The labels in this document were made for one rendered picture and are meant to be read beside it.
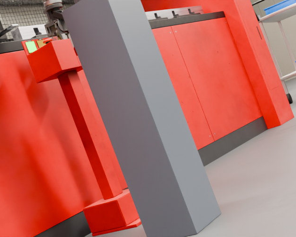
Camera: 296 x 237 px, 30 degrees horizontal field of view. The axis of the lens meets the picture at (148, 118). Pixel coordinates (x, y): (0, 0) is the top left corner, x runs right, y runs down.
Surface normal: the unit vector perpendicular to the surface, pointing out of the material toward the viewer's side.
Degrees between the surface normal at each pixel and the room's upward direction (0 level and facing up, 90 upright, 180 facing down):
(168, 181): 90
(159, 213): 90
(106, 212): 90
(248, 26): 90
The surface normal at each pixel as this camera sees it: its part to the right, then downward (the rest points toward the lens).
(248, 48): -0.58, 0.22
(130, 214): 0.74, -0.28
